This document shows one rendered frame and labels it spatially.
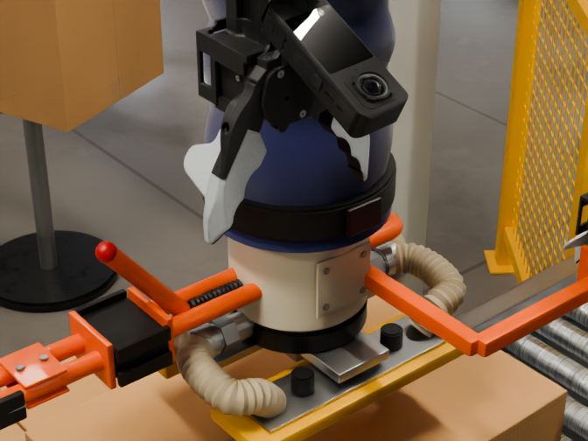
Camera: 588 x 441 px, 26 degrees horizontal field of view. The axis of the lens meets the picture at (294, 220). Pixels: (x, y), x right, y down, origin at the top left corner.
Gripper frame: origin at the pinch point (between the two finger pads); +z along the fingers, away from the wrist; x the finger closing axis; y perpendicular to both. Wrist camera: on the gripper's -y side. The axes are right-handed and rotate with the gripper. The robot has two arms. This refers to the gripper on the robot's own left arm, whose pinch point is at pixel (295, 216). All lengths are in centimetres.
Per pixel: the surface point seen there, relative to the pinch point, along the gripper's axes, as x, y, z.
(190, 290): -15, 38, 33
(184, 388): -21, 50, 58
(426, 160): -149, 131, 100
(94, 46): -90, 186, 72
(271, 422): -16, 24, 44
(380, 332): -37, 29, 44
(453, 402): -47, 24, 58
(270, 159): -21.0, 29.8, 14.6
